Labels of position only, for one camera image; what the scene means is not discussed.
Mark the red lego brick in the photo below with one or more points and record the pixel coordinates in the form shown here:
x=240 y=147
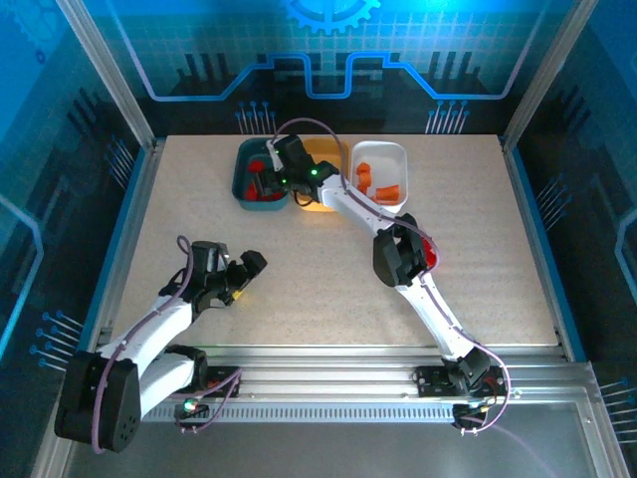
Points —
x=273 y=198
x=429 y=251
x=257 y=166
x=251 y=191

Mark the small orange lego brick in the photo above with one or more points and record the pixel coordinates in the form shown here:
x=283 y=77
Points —
x=365 y=182
x=363 y=169

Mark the long orange lego brick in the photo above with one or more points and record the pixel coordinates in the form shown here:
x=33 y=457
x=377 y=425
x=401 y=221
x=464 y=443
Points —
x=389 y=194

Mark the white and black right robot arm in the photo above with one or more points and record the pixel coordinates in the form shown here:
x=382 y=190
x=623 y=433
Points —
x=348 y=199

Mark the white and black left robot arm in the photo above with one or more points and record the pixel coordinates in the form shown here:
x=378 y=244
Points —
x=149 y=328

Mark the teal plastic container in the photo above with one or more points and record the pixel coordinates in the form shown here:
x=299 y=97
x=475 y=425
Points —
x=240 y=171

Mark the yellow plastic container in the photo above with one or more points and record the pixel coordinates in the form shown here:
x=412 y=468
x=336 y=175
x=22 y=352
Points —
x=326 y=149

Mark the white plastic container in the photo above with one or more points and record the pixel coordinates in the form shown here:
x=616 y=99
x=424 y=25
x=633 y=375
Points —
x=388 y=159

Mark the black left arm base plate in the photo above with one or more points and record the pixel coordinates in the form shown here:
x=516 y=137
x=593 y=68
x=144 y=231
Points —
x=224 y=376

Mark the aluminium side rail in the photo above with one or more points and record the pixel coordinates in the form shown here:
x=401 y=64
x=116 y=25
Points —
x=523 y=199
x=141 y=194

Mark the aluminium rail beam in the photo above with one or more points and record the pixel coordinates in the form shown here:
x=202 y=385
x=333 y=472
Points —
x=323 y=378

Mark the aluminium frame post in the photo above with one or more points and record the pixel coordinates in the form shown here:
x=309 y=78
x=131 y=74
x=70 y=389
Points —
x=109 y=74
x=547 y=74

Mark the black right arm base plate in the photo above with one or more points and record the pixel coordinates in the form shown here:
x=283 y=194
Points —
x=433 y=383

